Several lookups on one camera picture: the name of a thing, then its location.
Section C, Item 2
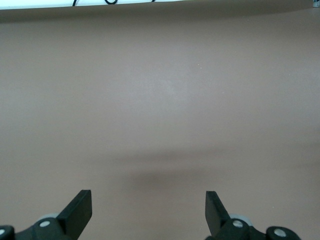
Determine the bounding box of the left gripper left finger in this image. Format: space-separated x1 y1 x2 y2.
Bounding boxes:
0 189 93 240

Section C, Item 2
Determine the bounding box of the brown table cover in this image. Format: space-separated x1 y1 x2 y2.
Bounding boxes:
0 0 320 240

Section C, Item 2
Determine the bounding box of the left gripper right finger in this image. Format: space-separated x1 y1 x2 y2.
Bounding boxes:
205 190 301 240

